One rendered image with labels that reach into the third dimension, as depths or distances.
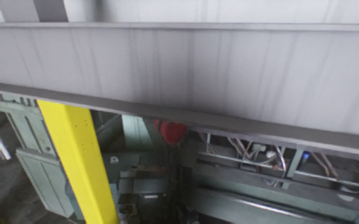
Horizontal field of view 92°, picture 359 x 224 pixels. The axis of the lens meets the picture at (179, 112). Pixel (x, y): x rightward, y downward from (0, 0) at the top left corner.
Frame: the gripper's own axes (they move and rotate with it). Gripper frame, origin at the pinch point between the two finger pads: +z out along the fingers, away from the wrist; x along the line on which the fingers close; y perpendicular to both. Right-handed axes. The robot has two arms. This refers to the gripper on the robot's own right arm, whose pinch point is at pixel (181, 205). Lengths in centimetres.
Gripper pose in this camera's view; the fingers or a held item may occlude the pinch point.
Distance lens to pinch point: 150.2
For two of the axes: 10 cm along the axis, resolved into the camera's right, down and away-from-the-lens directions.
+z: -5.1, -4.0, 7.6
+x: 8.6, -2.3, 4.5
